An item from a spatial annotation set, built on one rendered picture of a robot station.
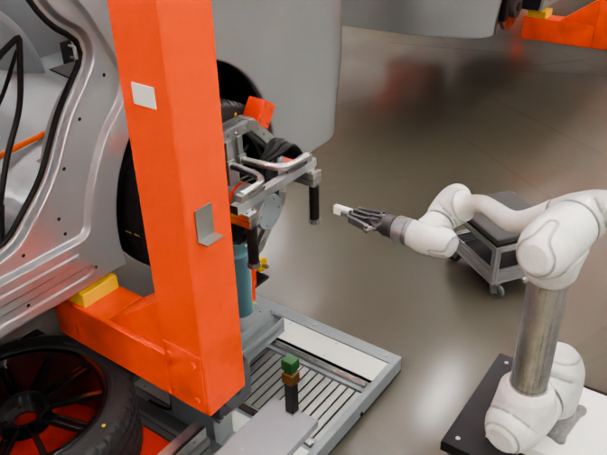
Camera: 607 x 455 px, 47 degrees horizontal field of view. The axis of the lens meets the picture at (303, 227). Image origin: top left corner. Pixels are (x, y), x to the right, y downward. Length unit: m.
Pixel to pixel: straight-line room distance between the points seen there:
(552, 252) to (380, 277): 1.91
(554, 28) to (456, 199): 3.44
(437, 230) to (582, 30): 3.51
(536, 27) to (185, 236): 4.27
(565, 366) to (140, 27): 1.48
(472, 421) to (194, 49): 1.48
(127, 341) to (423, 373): 1.32
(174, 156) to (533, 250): 0.85
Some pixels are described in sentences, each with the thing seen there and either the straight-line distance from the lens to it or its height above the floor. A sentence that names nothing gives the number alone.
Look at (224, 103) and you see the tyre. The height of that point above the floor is 1.17.
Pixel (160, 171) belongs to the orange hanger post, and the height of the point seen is 1.29.
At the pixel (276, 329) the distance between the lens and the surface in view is 2.95.
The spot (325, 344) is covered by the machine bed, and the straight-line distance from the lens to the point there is 2.96.
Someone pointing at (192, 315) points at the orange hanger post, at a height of 0.88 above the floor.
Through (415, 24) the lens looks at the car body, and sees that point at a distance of 4.60.
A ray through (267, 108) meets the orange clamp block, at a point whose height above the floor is 1.13.
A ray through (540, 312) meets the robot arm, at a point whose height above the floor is 0.92.
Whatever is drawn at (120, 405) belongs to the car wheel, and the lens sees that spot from 2.18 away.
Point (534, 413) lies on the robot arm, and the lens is 2.05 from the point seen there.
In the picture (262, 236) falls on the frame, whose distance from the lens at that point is 2.60.
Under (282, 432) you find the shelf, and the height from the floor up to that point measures 0.45.
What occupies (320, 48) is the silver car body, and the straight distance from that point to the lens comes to 2.91.
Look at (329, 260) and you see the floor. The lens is 3.61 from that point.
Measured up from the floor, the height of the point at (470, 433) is 0.30.
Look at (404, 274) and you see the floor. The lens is 3.52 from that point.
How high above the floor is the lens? 1.99
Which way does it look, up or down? 31 degrees down
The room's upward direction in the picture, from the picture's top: 1 degrees counter-clockwise
